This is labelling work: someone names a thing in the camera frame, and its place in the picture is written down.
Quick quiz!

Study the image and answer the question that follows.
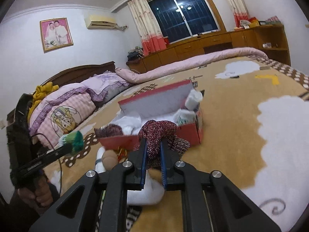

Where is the white green sock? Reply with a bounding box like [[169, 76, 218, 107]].
[[58, 131, 84, 156], [173, 109, 196, 126]]

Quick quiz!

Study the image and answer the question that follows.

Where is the white towel sock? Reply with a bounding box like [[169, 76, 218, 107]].
[[95, 147, 165, 206]]

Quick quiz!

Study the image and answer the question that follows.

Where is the tan soft ball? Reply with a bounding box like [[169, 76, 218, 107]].
[[102, 150, 118, 171]]

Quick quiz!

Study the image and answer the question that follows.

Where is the red tassel ornament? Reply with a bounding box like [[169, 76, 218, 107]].
[[117, 147, 128, 162]]

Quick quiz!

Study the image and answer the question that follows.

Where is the maroon knitted sock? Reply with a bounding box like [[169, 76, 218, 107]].
[[94, 124, 123, 138], [134, 120, 190, 169]]

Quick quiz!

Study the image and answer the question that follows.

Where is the red cardboard shoe box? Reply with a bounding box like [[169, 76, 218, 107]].
[[98, 80, 204, 150]]

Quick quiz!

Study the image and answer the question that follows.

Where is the white sock with maroon band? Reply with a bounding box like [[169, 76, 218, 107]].
[[185, 89, 203, 111]]

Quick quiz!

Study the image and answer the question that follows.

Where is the person left hand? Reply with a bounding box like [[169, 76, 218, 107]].
[[17, 175, 53, 208]]

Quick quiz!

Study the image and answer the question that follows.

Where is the pink checked cartoon pillow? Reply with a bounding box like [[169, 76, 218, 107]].
[[29, 92, 96, 149]]

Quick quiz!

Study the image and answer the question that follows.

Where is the yellow plush toy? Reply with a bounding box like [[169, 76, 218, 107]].
[[27, 82, 59, 123]]

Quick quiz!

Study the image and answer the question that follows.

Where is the dark wooden headboard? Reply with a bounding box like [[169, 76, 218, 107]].
[[6, 61, 116, 126]]

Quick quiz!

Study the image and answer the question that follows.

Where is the purple frilled pillow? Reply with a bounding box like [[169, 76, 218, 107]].
[[42, 71, 131, 106]]

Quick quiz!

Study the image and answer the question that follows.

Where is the framed wedding photo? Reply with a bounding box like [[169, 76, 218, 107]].
[[40, 18, 73, 53]]

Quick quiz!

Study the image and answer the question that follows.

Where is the pink rolled quilt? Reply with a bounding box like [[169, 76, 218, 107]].
[[115, 47, 269, 84]]

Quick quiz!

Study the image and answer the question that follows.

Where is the pile of clothes on cabinet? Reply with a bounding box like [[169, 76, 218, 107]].
[[127, 47, 144, 61]]

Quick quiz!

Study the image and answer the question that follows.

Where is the left floral curtain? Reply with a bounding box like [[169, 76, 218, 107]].
[[128, 0, 166, 56]]

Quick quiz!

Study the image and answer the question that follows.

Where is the floral curtain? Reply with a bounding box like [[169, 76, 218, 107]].
[[227, 0, 250, 27], [128, 0, 166, 56]]

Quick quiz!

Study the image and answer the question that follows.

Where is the wooden cabinet run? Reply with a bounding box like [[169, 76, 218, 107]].
[[127, 25, 291, 73]]

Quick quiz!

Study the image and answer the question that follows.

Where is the dark window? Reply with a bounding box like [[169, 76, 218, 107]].
[[148, 0, 220, 43]]

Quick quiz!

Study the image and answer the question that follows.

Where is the right floral curtain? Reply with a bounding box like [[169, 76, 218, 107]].
[[227, 0, 250, 27]]

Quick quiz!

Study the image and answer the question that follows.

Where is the black cable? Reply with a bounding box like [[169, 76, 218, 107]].
[[31, 133, 64, 196]]

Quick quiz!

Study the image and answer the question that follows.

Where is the wall air conditioner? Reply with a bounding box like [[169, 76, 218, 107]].
[[85, 15, 118, 29]]

